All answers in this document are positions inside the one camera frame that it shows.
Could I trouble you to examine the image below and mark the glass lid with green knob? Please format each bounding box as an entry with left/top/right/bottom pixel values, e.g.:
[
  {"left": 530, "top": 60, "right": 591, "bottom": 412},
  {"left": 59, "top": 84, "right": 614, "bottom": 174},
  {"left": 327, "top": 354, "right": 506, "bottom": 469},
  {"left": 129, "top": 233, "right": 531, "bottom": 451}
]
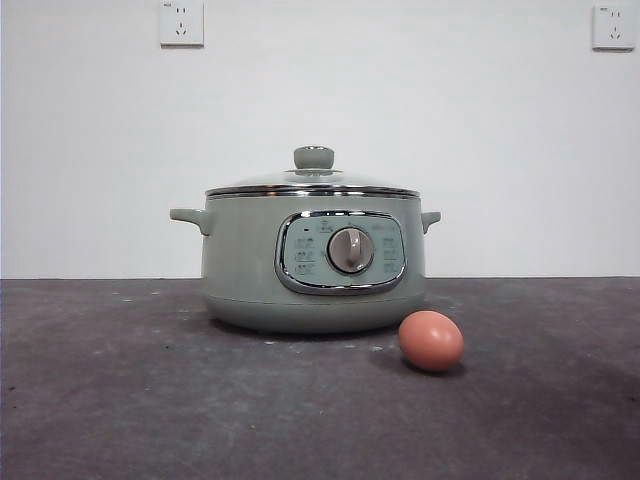
[{"left": 205, "top": 145, "right": 417, "bottom": 200}]

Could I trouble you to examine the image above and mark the green electric cooking pot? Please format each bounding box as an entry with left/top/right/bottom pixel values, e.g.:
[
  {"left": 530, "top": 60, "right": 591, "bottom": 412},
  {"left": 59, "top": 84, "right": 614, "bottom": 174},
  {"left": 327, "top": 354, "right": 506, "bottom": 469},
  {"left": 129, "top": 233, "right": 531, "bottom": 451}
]
[{"left": 168, "top": 193, "right": 442, "bottom": 335}]

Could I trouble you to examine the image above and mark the brown egg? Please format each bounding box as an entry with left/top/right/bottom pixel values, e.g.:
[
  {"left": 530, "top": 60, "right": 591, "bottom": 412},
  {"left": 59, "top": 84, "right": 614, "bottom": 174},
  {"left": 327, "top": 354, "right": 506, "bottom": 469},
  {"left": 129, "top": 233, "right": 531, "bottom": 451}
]
[{"left": 398, "top": 309, "right": 465, "bottom": 373}]

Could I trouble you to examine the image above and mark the white wall socket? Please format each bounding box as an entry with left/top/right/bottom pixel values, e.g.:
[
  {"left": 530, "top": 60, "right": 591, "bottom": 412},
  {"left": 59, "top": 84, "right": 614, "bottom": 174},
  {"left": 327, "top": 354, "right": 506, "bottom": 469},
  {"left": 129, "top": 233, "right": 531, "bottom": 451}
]
[
  {"left": 159, "top": 0, "right": 205, "bottom": 49},
  {"left": 591, "top": 4, "right": 636, "bottom": 52}
]

